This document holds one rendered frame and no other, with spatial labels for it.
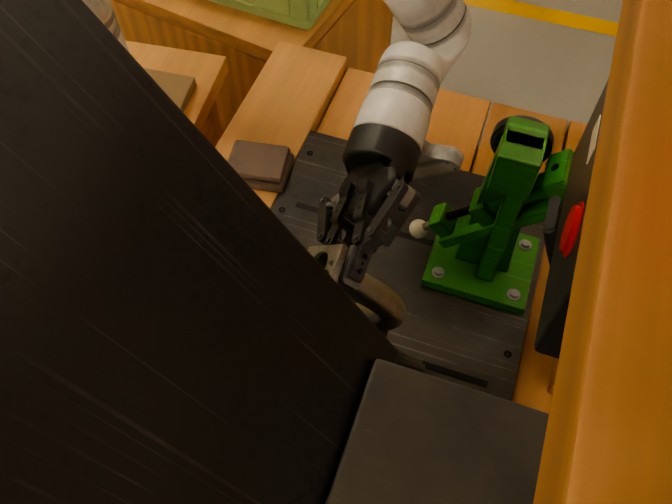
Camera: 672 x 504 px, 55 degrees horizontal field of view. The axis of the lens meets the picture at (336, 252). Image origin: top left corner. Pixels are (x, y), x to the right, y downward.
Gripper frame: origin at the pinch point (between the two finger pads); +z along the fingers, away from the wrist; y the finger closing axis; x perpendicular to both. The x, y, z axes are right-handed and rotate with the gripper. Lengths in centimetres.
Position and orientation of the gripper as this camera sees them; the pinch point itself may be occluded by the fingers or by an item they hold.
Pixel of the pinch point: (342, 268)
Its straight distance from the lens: 62.4
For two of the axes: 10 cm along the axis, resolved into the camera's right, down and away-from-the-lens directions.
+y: 6.0, -0.4, -8.0
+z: -3.2, 9.0, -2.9
